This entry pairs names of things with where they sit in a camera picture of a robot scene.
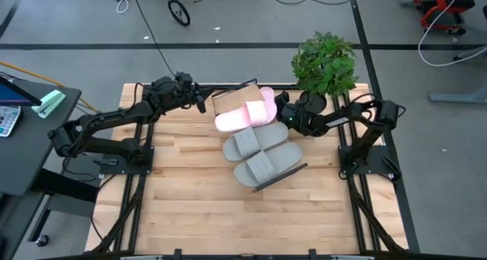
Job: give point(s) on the grey table foot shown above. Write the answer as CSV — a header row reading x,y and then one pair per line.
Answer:
x,y
456,97

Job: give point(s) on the pink slide sandal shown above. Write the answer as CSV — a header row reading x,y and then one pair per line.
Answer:
x,y
236,121
268,92

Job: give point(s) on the monitor with blue screen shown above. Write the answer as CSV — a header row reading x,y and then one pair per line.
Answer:
x,y
11,94

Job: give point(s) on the grey table leg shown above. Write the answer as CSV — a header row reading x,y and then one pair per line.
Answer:
x,y
475,52

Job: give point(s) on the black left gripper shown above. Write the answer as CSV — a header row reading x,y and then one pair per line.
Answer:
x,y
188,90

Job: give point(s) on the grey slide sandal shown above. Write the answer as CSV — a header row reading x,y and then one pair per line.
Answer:
x,y
266,163
255,140

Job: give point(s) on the wooden shelf with black frame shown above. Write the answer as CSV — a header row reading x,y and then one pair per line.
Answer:
x,y
236,98

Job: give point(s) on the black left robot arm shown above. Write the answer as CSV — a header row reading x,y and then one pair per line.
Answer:
x,y
114,115

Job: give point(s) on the black aluminium table frame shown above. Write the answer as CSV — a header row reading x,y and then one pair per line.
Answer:
x,y
213,257

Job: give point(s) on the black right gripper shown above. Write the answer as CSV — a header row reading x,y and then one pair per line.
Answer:
x,y
293,119

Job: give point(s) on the green plant in black pot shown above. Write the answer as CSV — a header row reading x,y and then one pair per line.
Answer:
x,y
323,66

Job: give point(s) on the white calculator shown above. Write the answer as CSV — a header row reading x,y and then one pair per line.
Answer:
x,y
7,119

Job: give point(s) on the mint green stapler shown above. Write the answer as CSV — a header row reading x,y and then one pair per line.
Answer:
x,y
49,102

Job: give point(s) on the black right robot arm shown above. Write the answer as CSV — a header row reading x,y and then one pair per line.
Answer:
x,y
342,119

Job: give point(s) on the dark grey desk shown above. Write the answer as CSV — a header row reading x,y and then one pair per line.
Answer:
x,y
23,157

